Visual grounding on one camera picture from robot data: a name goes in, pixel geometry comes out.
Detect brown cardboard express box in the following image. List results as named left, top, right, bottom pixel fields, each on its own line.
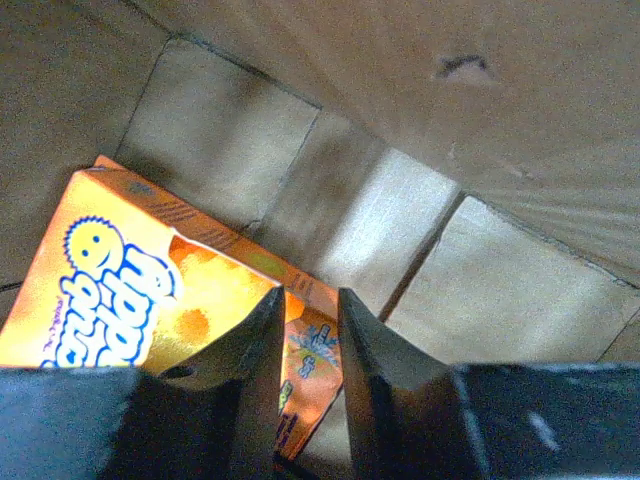
left=0, top=0, right=640, bottom=480

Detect orange yellow toy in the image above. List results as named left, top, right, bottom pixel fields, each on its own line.
left=1, top=156, right=343, bottom=459

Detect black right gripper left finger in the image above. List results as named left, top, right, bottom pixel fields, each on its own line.
left=1, top=287, right=285, bottom=479

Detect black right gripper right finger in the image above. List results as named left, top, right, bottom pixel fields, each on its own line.
left=338, top=288, right=639, bottom=479

